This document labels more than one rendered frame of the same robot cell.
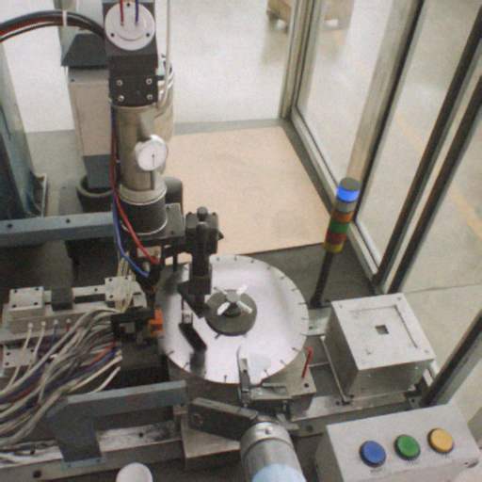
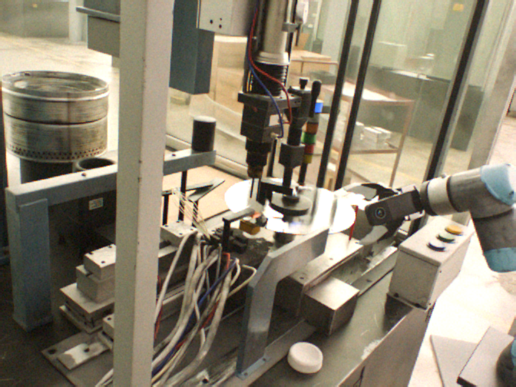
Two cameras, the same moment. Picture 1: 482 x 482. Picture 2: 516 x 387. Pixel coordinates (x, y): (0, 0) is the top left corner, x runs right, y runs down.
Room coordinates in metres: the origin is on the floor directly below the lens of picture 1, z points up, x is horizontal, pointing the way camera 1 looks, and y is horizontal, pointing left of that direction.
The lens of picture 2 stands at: (-0.16, 0.76, 1.43)
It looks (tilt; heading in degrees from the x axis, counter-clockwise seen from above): 23 degrees down; 322
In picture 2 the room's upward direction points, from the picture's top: 8 degrees clockwise
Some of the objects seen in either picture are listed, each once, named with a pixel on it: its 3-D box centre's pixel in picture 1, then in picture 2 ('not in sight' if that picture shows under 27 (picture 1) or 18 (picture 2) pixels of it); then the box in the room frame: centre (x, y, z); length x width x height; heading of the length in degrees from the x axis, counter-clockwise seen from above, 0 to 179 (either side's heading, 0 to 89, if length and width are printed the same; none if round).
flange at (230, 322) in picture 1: (231, 309); (290, 199); (0.67, 0.00, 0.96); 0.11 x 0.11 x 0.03
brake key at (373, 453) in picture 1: (372, 454); (436, 246); (0.42, -0.29, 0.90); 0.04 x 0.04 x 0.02
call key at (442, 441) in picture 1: (440, 441); (454, 231); (0.46, -0.42, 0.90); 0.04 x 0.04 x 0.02
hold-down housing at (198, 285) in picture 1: (200, 252); (296, 124); (0.63, 0.07, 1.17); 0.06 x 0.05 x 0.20; 97
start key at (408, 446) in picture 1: (407, 447); (445, 238); (0.44, -0.35, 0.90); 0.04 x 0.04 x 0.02
